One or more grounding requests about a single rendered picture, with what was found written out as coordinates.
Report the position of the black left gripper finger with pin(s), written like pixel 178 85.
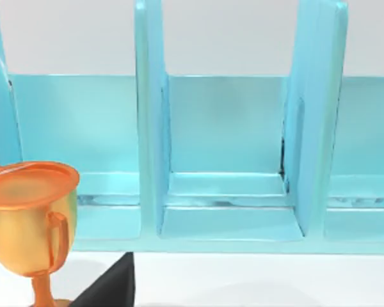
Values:
pixel 116 283

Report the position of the golden orange trophy cup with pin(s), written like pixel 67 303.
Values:
pixel 25 217

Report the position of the light blue upright rack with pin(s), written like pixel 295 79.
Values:
pixel 224 144

